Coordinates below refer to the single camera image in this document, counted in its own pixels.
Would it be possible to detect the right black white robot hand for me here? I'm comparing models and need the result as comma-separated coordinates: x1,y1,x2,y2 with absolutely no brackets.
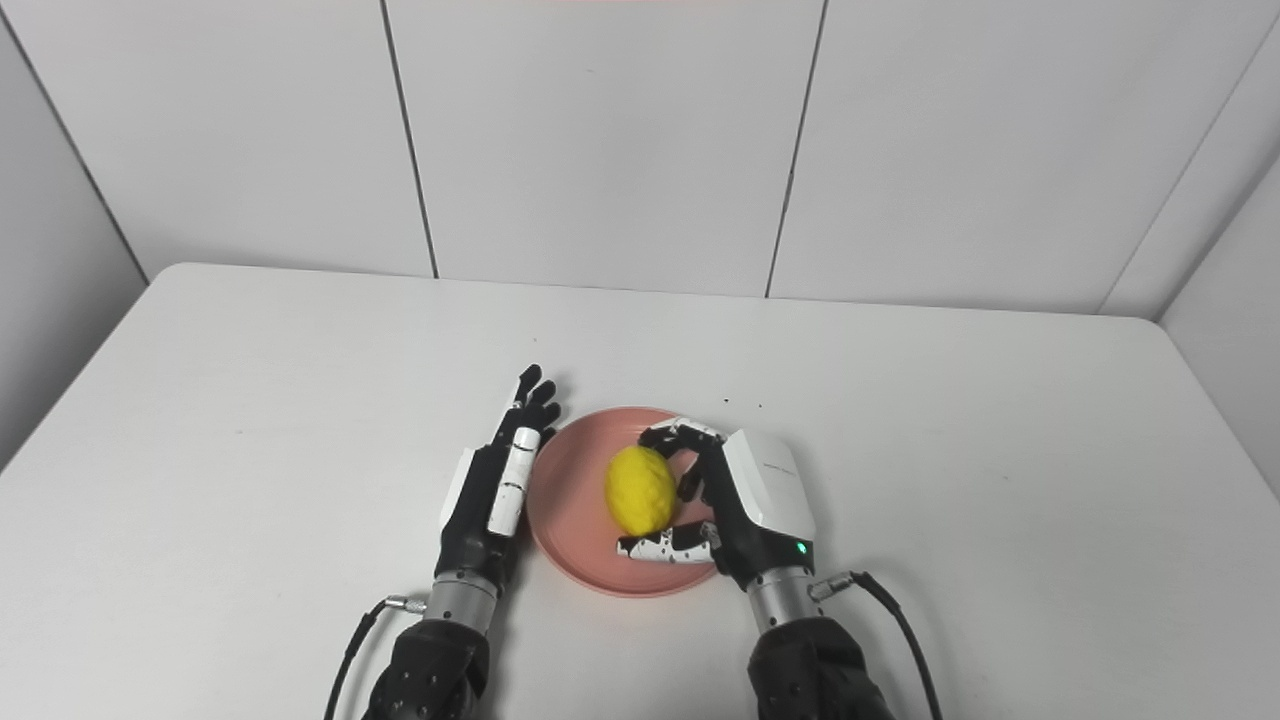
616,417,817,591

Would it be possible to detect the yellow lemon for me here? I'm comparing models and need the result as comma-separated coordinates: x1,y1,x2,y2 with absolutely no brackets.
603,445,679,539

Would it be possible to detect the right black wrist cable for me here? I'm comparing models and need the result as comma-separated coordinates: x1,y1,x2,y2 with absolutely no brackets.
808,570,945,720

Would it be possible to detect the pink round plate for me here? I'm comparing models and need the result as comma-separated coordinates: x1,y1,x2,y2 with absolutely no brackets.
526,406,743,600

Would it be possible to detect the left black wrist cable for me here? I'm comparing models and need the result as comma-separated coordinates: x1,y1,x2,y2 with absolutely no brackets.
322,594,431,720

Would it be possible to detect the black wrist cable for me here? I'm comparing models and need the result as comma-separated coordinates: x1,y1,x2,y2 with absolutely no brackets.
808,570,945,720
322,594,431,720

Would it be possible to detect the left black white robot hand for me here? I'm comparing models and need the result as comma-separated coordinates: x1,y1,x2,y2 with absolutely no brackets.
433,364,562,591

